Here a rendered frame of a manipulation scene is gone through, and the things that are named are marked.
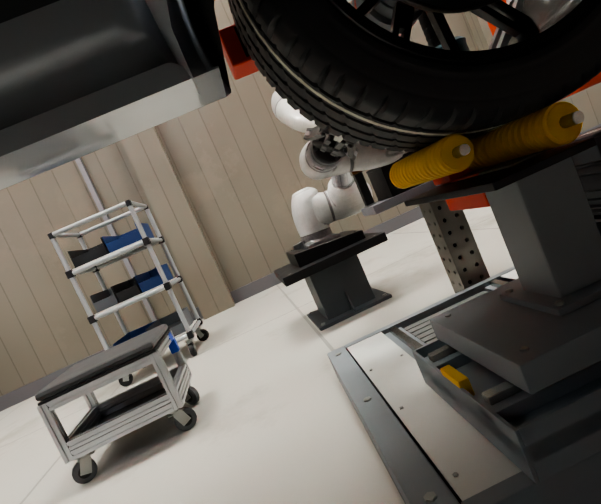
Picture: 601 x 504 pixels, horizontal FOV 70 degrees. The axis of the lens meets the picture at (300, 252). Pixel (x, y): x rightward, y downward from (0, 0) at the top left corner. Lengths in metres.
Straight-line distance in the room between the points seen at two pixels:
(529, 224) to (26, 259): 4.15
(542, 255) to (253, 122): 3.64
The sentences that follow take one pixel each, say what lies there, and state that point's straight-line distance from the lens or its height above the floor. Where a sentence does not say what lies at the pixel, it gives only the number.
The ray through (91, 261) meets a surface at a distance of 2.76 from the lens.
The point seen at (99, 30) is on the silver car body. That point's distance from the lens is 0.69.
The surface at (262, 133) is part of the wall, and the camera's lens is 4.18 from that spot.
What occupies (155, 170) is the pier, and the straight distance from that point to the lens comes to 4.02.
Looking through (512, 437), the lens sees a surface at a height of 0.15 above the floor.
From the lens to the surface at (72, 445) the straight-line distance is 1.66.
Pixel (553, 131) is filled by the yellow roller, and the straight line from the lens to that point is 0.69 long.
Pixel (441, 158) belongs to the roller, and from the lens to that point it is 0.68.
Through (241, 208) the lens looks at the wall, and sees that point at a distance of 4.06.
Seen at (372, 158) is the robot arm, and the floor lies 0.58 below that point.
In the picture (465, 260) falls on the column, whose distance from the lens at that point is 1.58.
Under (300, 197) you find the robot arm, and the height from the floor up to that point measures 0.59.
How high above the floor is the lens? 0.52
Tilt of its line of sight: 5 degrees down
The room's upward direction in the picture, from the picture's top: 24 degrees counter-clockwise
